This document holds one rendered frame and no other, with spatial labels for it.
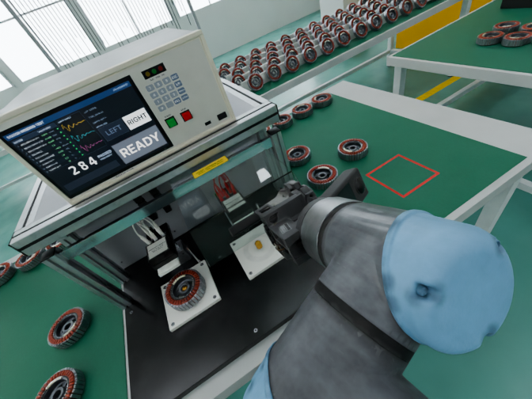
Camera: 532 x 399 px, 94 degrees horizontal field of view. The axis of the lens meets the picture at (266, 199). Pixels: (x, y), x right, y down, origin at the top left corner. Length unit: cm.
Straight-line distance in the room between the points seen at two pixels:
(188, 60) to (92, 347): 82
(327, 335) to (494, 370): 135
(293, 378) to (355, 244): 9
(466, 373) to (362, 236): 131
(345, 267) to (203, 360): 57
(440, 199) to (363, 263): 73
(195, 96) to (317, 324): 55
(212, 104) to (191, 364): 62
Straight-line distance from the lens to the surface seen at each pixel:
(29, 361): 112
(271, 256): 74
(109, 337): 94
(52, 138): 65
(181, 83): 62
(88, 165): 67
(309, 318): 19
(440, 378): 145
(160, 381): 76
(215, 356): 70
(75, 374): 91
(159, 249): 74
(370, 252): 18
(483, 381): 149
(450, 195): 91
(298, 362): 19
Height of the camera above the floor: 138
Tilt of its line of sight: 42 degrees down
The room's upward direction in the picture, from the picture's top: 21 degrees counter-clockwise
